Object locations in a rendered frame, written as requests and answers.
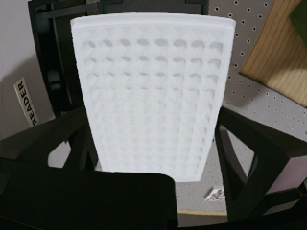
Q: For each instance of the brown bottle with blue cap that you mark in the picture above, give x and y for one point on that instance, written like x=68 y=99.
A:
x=302 y=189

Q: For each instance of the white multi-well plate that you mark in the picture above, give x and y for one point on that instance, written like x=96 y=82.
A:
x=165 y=141

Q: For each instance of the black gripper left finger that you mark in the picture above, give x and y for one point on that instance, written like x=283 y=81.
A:
x=33 y=145

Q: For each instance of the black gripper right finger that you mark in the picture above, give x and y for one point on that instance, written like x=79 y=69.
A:
x=282 y=162

